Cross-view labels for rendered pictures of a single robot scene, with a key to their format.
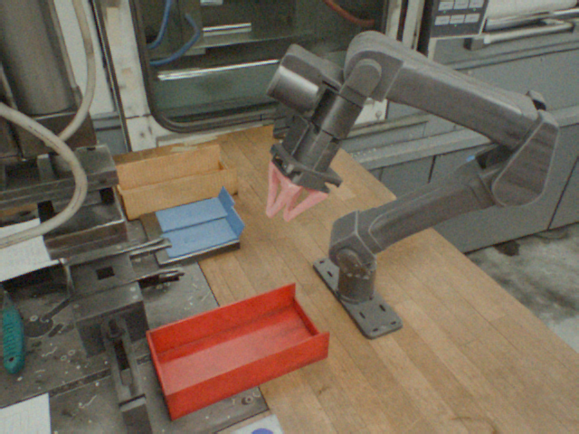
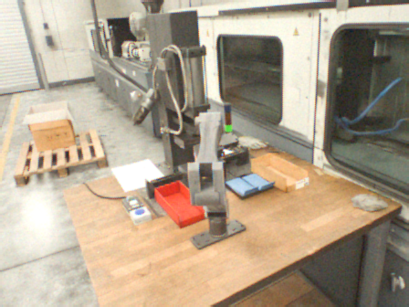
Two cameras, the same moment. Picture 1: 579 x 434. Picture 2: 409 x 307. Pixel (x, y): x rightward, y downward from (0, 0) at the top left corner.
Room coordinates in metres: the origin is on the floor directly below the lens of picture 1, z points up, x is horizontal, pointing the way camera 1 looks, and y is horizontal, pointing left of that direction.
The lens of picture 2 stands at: (0.57, -1.11, 1.63)
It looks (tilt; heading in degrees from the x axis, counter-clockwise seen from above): 22 degrees down; 87
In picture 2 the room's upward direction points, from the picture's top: 5 degrees counter-clockwise
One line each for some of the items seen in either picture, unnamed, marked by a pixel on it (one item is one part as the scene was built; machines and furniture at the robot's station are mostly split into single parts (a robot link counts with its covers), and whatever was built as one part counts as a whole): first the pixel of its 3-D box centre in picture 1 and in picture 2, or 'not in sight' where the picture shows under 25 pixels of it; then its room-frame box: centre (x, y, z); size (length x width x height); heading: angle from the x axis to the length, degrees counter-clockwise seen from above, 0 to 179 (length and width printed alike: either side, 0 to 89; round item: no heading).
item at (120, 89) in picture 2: not in sight; (134, 78); (-0.49, 6.02, 0.49); 5.51 x 1.02 x 0.97; 111
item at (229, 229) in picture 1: (203, 231); (242, 184); (0.78, 0.15, 0.93); 0.15 x 0.07 x 0.03; 115
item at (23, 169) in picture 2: not in sight; (61, 153); (-1.13, 3.03, 0.07); 1.20 x 1.00 x 0.14; 108
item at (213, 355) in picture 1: (239, 344); (179, 202); (0.50, 0.06, 0.93); 0.25 x 0.12 x 0.06; 115
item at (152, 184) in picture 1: (175, 181); (277, 172); (0.96, 0.24, 0.93); 0.25 x 0.13 x 0.08; 115
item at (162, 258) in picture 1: (188, 231); (247, 185); (0.81, 0.19, 0.91); 0.17 x 0.16 x 0.02; 25
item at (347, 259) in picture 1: (354, 250); (215, 207); (0.64, -0.12, 1.00); 0.09 x 0.06 x 0.06; 170
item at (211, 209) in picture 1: (194, 208); (257, 179); (0.85, 0.18, 0.93); 0.15 x 0.07 x 0.03; 114
